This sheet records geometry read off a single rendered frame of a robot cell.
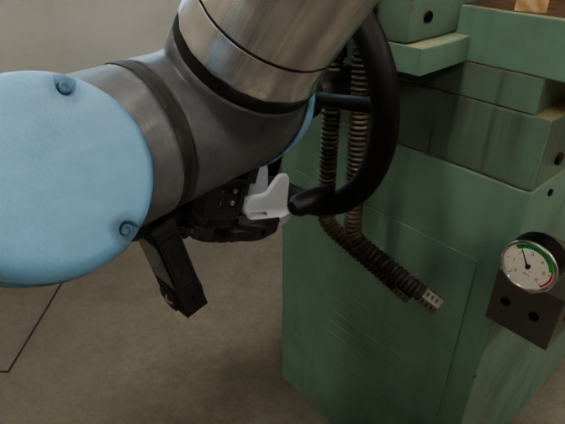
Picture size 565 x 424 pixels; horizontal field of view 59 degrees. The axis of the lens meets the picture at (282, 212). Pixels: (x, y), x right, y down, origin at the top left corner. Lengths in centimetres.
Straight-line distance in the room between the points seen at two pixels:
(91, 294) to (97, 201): 139
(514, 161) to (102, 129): 50
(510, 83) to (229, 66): 42
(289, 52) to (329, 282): 73
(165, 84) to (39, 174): 9
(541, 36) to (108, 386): 115
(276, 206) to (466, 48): 29
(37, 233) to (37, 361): 126
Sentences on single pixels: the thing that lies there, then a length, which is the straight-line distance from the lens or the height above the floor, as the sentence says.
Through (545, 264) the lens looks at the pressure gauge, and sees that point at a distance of 60.
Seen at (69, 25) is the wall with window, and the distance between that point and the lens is 177.
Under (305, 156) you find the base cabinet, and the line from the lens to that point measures 87.
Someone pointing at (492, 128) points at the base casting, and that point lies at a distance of 64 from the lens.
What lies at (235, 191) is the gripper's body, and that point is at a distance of 46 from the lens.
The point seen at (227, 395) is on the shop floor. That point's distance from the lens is 127.
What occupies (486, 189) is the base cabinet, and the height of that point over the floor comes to 69.
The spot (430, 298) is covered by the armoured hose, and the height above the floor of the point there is 57.
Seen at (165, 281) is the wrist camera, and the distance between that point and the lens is 48.
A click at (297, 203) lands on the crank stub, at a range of 52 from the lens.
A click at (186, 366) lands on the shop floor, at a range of 134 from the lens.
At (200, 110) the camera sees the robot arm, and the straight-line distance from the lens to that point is 28.
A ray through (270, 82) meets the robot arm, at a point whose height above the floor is 92.
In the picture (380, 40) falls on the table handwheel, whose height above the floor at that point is 89.
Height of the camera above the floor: 100
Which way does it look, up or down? 32 degrees down
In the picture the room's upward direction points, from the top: straight up
